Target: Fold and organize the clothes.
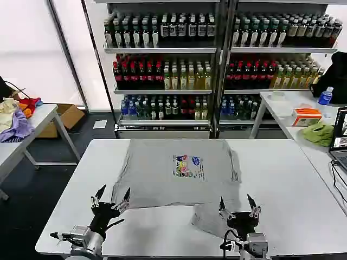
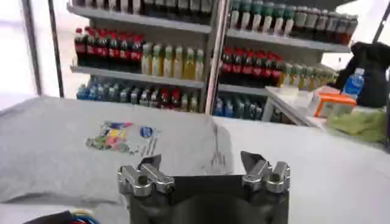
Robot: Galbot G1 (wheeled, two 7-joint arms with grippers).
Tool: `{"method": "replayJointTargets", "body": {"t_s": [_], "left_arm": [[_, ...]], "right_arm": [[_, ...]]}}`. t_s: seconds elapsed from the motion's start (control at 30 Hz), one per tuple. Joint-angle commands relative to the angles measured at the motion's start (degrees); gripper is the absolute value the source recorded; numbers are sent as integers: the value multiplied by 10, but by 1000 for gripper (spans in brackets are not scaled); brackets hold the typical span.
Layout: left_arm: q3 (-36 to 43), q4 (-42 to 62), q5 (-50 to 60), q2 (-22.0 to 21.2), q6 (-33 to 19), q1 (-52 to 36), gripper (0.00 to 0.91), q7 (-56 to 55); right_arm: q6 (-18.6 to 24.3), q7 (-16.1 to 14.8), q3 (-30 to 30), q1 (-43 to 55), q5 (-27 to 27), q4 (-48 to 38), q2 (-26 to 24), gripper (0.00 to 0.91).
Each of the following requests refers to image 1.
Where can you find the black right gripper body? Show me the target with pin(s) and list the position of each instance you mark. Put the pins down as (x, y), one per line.
(242, 222)

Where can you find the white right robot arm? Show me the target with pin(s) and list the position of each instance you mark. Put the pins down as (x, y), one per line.
(256, 243)

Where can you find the white side table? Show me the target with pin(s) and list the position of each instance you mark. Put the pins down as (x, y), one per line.
(40, 119)

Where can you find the dark window frame post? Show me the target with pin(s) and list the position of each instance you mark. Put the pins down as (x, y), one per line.
(69, 54)

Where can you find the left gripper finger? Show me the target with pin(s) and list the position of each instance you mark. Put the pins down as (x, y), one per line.
(123, 203)
(97, 197)

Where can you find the green cloth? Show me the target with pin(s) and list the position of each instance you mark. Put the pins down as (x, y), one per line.
(318, 134)

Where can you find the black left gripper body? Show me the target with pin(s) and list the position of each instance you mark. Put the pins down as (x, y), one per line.
(104, 212)

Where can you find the blue-label water bottle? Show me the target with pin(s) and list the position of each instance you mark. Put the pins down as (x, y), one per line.
(324, 97)

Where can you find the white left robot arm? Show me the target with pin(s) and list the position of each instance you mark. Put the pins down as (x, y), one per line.
(81, 236)

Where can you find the orange cloth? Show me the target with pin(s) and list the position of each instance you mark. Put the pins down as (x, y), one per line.
(26, 111)

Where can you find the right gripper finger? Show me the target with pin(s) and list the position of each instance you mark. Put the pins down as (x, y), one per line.
(254, 210)
(224, 211)

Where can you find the metal shelf with bottles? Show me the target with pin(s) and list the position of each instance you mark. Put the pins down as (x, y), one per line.
(176, 75)

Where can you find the grey printed T-shirt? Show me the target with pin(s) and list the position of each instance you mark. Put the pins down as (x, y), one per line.
(157, 178)

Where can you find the black laptop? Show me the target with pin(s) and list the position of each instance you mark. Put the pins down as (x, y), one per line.
(340, 140)

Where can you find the white desk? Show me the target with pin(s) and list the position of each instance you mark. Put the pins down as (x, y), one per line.
(287, 132)

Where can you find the purple cloth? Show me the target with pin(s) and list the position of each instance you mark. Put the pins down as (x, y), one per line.
(19, 127)

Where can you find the cream cloth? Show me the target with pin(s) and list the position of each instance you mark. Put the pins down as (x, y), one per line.
(6, 112)

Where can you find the red cloth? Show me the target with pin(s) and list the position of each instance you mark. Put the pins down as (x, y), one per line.
(29, 102)

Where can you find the brown cardboard box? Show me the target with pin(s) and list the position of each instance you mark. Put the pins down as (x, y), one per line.
(67, 115)

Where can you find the orange tissue box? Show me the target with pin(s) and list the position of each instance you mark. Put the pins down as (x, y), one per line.
(306, 117)

